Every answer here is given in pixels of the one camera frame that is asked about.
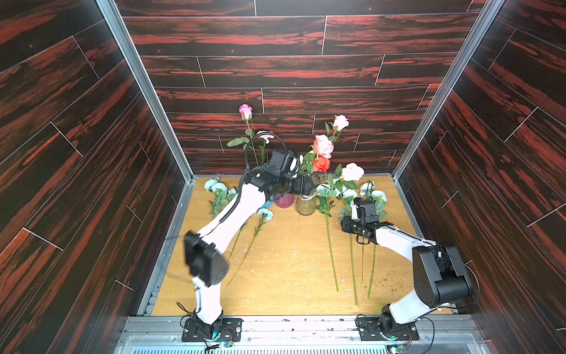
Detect blue pink glass vase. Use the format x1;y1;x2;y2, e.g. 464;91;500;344
274;193;296;209

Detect tall white pink bouquet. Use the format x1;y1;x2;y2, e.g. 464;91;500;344
360;181;388;299

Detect clear ribbed glass vase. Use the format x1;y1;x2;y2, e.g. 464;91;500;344
295;173;321;216

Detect pink carnation flower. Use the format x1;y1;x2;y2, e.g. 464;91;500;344
257;131;275;165

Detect small blue flower sprig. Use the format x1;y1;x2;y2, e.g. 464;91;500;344
204;178;239;216

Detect blue pink flower spray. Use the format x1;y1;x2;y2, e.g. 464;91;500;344
339;189;359;306

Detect teal ceramic vase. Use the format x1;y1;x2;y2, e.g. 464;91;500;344
262;200;274;209

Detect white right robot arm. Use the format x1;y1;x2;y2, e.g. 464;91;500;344
340;197;475;339

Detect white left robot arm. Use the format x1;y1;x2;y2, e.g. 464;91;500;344
183;149;315;337

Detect red rose flower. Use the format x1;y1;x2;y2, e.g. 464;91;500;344
312;156;330;173

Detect pink rose leafy stem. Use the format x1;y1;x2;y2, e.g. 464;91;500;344
299;135;334;174

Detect pink rose bud stem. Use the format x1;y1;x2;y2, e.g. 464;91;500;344
226;103;265;165

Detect light pink rose stem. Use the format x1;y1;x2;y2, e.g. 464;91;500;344
324;114;349;143

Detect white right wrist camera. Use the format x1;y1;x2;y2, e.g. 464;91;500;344
350;201;359;221

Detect black coiled left cable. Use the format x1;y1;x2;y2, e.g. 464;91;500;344
211;131;288;231

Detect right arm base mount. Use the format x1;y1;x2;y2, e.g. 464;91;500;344
355;307;419;342

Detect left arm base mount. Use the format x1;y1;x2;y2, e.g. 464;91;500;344
179;308;243;343

